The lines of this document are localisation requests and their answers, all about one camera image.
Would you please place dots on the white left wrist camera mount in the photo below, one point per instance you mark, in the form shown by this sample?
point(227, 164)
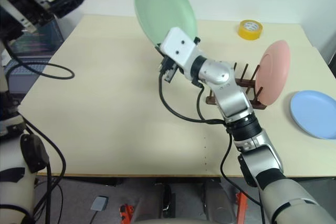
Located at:
point(16, 12)

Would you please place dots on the green plate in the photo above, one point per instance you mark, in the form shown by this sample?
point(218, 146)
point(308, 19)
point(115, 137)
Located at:
point(162, 6)

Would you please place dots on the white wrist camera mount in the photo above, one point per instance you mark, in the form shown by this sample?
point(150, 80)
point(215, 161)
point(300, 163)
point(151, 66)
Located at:
point(179, 45)
point(16, 12)

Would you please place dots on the yellow tape roll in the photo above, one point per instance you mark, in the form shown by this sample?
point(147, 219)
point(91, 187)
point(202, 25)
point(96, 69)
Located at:
point(249, 33)

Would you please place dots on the blue plate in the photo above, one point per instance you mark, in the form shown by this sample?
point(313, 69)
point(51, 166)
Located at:
point(313, 113)

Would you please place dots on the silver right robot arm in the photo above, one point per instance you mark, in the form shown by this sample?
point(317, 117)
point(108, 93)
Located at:
point(228, 77)

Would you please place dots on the grey foot pedal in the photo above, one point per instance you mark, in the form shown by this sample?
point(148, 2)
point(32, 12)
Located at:
point(99, 203)

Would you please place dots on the orange plastic part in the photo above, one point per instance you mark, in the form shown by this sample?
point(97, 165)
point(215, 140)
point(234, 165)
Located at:
point(125, 214)
point(241, 208)

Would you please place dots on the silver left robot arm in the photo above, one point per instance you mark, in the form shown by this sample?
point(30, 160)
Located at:
point(10, 190)

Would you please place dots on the dark rounded shape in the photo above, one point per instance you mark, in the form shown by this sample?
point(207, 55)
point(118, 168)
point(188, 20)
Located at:
point(218, 203)
point(165, 195)

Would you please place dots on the pink plate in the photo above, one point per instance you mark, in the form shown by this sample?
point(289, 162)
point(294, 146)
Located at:
point(273, 74)

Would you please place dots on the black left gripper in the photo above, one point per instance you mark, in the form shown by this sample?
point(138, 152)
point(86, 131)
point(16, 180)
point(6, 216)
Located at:
point(29, 6)

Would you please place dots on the grey box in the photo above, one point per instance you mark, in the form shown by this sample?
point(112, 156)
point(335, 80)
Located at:
point(23, 77)

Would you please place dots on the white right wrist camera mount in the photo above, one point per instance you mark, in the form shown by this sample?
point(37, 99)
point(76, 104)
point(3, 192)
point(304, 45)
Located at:
point(179, 45)

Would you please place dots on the brown wooden dish rack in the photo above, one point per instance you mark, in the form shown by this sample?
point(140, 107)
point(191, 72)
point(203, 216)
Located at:
point(244, 81)

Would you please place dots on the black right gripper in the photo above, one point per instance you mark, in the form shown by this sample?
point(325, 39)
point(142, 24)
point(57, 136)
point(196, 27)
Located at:
point(168, 68)

